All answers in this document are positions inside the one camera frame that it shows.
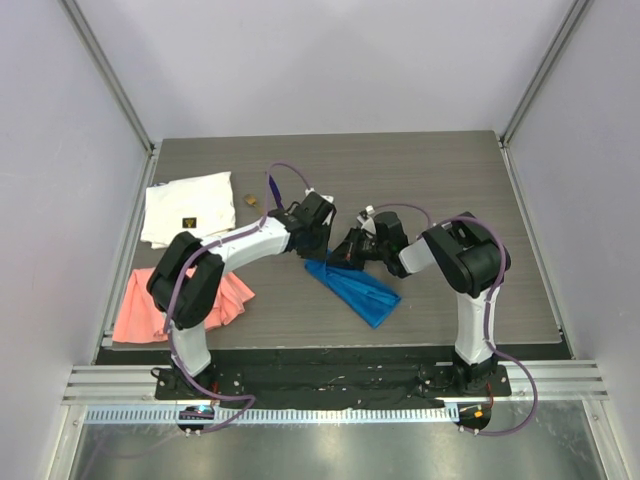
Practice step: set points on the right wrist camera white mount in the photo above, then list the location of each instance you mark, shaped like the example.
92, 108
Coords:
365, 219

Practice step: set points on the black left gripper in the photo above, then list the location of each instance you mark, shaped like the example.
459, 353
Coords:
319, 253

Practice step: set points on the purple plastic knife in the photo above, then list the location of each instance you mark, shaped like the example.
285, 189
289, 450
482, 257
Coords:
275, 192

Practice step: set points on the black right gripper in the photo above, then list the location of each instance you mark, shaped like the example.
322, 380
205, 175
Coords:
346, 254

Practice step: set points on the pink folded cloth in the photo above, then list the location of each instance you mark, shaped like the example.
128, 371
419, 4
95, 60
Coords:
140, 322

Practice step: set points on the blue cloth napkin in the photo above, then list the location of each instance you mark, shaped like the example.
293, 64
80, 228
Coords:
372, 300

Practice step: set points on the horizontal aluminium frame rail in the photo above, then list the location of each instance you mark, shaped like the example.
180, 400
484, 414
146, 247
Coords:
554, 379

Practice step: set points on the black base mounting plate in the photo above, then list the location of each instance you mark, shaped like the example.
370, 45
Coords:
285, 377

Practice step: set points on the white folded cloth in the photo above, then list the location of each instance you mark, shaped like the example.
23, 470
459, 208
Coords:
203, 206

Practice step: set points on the slotted cable duct rail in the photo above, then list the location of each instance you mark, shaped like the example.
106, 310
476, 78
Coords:
196, 414

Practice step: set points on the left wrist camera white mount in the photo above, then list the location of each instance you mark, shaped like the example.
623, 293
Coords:
328, 198

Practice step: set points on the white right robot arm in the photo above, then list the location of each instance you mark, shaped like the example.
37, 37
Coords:
472, 260

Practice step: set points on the left aluminium frame post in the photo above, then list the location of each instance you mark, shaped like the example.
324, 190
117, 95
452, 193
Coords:
102, 64

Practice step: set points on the right aluminium frame post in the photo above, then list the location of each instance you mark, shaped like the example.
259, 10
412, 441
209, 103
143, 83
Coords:
559, 42

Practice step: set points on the green handled gold fork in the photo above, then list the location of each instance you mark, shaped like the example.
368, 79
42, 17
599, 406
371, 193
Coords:
252, 201

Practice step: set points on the aluminium frame post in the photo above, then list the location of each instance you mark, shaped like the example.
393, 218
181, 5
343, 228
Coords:
102, 64
559, 42

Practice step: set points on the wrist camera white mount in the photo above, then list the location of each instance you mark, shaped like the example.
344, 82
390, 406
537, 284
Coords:
365, 219
328, 198

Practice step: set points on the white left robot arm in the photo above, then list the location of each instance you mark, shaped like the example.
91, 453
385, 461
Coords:
187, 279

